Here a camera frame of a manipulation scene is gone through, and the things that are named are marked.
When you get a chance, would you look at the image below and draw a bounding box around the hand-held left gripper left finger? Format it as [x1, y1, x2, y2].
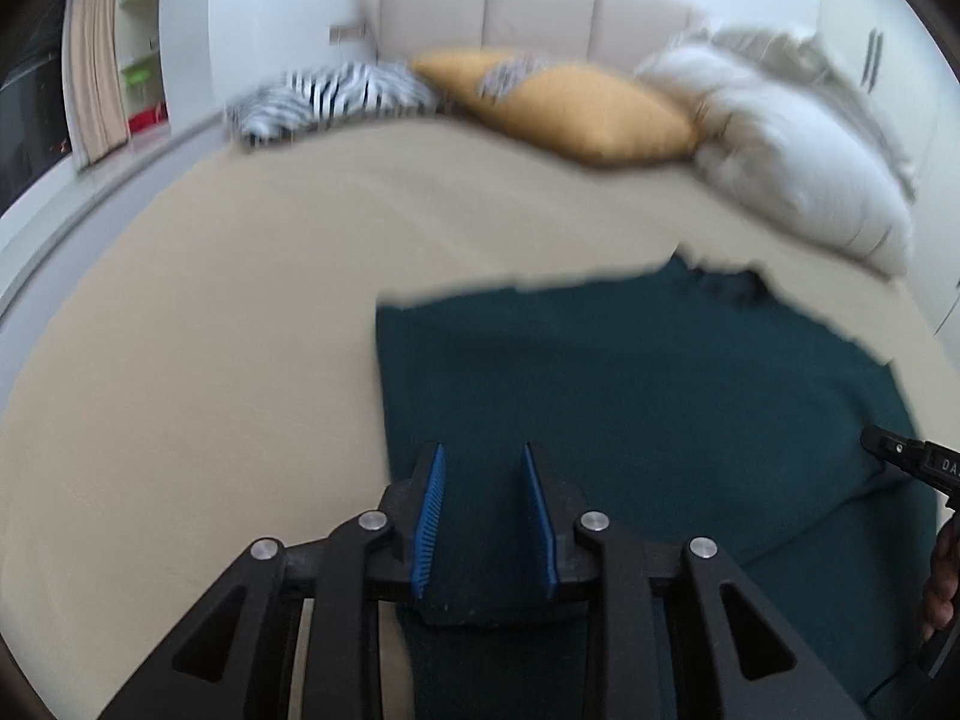
[97, 442, 446, 720]

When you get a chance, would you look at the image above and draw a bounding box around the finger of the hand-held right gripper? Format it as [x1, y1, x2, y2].
[861, 424, 929, 482]

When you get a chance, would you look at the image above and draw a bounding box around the dark green garment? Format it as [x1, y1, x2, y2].
[375, 255, 938, 720]

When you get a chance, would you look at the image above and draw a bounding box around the zebra striped pillow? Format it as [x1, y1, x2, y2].
[227, 62, 440, 147]

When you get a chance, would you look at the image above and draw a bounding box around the dark window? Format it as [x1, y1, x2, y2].
[0, 0, 76, 203]

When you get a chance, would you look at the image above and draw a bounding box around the white folded duvet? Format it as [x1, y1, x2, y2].
[634, 26, 920, 278]

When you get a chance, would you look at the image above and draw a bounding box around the white window ledge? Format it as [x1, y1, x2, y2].
[0, 109, 233, 316]

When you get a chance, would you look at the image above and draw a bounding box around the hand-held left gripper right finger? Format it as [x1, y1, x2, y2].
[523, 442, 871, 720]

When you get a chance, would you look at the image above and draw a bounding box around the beige bed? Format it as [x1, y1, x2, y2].
[0, 116, 946, 720]

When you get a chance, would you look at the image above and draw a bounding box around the white wardrobe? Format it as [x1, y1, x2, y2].
[817, 0, 960, 338]

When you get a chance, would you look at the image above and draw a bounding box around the white wall shelf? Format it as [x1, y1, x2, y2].
[116, 0, 173, 143]

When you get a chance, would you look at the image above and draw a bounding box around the person's right hand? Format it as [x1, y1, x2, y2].
[921, 516, 960, 642]

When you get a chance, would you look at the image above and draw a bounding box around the beige curtain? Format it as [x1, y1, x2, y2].
[62, 0, 128, 170]

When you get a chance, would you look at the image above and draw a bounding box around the beige padded headboard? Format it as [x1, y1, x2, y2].
[360, 0, 713, 68]

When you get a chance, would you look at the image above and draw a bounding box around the yellow pillow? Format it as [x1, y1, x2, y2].
[411, 47, 702, 168]

